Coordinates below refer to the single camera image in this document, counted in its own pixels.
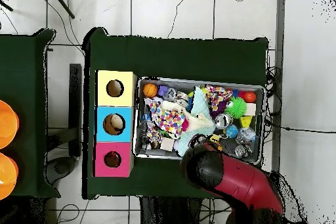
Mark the silver drink can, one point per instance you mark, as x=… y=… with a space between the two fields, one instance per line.
x=223 y=121

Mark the orange basketball toy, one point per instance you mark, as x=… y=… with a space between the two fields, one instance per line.
x=150 y=90

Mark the small orange ball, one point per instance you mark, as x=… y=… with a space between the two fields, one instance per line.
x=250 y=97

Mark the clear mesh bin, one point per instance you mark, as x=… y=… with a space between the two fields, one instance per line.
x=139 y=150

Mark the mint green waffle cloth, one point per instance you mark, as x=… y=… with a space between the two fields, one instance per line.
x=199 y=103

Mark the black rod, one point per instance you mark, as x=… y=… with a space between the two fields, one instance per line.
x=5 y=5
x=62 y=4

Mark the orange round bowl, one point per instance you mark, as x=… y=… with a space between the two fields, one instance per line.
x=6 y=176
x=6 y=124

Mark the dark green covered side table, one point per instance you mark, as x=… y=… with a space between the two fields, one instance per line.
x=26 y=77

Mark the plain wooden block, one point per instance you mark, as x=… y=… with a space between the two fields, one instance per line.
x=167 y=144
x=251 y=109

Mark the dark green table cloth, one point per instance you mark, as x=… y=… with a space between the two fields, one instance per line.
x=173 y=56

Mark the grey floor stand base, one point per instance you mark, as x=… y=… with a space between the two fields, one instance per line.
x=62 y=169

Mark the green spiky ball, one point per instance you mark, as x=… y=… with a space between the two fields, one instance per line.
x=236 y=107

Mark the colourful polka dot cloth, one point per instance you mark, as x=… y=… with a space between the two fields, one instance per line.
x=152 y=135
x=170 y=121
x=218 y=100

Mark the wooden box with three holes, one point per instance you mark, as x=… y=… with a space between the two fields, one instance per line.
x=129 y=140

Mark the black upright panel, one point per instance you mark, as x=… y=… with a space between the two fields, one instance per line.
x=75 y=108

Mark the yellow plush duck toy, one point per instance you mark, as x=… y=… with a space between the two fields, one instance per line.
x=214 y=140

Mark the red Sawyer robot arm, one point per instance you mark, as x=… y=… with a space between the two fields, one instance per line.
x=241 y=182

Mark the blue globe ball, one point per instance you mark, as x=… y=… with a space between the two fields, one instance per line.
x=231 y=131

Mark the yellow triangular block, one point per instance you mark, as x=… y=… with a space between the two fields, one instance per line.
x=245 y=121

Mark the cream yellow cloth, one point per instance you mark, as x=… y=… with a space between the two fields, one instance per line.
x=199 y=125

